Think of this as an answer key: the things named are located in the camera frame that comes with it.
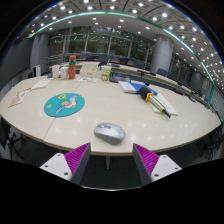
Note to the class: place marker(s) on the white standing board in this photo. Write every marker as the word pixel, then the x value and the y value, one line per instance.
pixel 37 70

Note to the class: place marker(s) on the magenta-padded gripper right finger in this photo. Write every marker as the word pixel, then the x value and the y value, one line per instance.
pixel 148 160

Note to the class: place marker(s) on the beige cardboard box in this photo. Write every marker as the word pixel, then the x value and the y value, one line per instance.
pixel 89 70

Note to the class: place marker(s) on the green printed paper cup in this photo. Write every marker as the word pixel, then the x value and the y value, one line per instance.
pixel 105 73

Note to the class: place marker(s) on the silver grey computer mouse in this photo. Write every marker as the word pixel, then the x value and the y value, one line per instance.
pixel 110 132

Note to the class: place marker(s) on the white paper cup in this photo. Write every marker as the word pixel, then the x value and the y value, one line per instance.
pixel 55 71

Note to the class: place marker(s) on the round teal cartoon mouse pad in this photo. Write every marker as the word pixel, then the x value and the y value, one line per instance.
pixel 64 104

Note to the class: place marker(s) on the ceiling lights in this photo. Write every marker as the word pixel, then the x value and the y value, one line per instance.
pixel 90 7

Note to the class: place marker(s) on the white booklet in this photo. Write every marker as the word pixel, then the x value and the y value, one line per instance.
pixel 167 103

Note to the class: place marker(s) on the dark conference chairs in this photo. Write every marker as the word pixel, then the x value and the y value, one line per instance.
pixel 162 72

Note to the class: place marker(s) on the red and white brochure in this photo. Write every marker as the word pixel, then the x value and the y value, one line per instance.
pixel 19 97

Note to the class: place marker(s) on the black office chair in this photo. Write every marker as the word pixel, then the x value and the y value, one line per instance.
pixel 6 133

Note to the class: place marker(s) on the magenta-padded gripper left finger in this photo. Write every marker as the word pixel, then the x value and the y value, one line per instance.
pixel 76 158

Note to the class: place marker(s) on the white lidded mug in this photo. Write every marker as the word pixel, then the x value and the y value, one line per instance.
pixel 64 72

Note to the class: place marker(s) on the colourful leaflet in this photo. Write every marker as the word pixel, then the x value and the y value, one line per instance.
pixel 86 79

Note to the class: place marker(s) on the red drink bottle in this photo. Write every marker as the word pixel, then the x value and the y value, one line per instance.
pixel 72 67

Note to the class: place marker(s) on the white paper sheet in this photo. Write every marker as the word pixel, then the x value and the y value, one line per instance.
pixel 40 83

